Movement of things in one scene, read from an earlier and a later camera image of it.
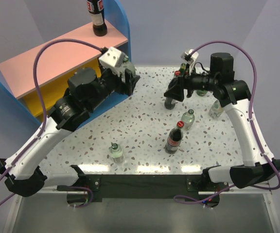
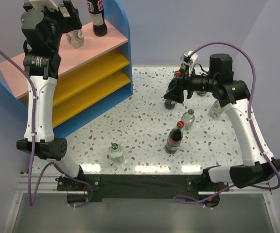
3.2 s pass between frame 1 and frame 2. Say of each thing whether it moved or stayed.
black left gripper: moved
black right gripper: stayed
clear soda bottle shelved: moved
